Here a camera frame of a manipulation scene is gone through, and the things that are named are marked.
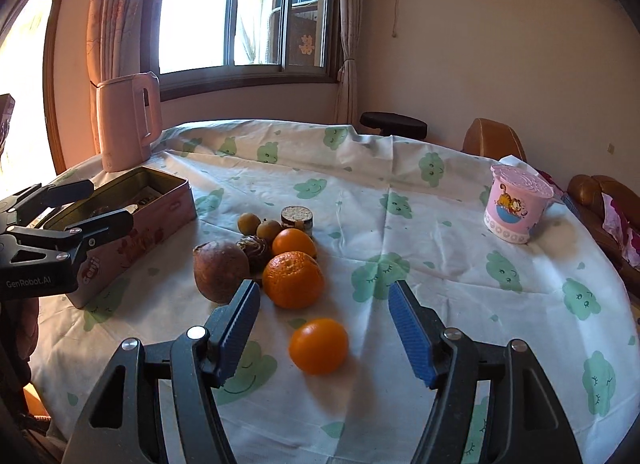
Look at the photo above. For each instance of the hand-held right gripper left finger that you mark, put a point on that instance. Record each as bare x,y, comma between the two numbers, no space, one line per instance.
240,329

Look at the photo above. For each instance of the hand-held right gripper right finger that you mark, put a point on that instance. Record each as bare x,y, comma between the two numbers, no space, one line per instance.
410,329

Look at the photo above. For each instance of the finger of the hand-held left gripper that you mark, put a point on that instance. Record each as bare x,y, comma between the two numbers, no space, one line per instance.
60,192
107,226

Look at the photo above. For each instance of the pink tin box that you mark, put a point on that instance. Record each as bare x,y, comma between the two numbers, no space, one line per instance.
150,234

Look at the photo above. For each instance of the dark brown round fruit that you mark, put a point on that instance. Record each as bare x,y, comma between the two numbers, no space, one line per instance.
220,271

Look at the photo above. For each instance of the bumpy mandarin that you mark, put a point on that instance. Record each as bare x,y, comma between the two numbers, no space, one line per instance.
293,280

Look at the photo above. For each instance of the dark chocolate cake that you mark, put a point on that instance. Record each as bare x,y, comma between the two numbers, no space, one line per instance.
254,250

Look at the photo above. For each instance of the smooth orange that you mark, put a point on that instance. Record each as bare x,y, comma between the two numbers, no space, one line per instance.
318,346
294,244

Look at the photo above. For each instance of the small brown longan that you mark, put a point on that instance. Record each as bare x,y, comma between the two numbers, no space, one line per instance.
248,222
268,230

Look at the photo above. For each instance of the printed paper leaflet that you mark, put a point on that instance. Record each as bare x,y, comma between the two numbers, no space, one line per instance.
150,192

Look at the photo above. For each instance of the white tablecloth with green clouds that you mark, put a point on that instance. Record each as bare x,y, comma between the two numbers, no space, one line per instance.
425,254

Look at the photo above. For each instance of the pink electric kettle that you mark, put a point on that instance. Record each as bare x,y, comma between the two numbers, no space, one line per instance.
122,124

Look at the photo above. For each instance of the pink cartoon cup with lid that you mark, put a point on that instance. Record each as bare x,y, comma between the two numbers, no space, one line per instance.
517,204

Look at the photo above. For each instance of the pink patterned curtain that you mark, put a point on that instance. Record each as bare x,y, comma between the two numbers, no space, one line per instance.
120,9

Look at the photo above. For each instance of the dark round stool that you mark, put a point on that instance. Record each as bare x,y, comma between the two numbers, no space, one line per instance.
394,124

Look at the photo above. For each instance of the brown leather armchair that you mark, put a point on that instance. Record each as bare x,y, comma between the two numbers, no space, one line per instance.
492,136

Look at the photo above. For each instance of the brown leather sofa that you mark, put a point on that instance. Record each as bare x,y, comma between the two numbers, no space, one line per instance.
590,199

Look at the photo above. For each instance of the floral pillow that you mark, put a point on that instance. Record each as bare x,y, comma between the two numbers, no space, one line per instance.
620,224

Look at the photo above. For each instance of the sliding glass window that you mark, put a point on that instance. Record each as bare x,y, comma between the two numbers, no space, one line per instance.
225,14

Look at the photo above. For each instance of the pink window sticker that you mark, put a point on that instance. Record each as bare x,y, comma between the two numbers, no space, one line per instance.
305,43

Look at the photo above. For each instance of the beige curtain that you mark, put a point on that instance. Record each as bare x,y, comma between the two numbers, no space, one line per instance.
350,29

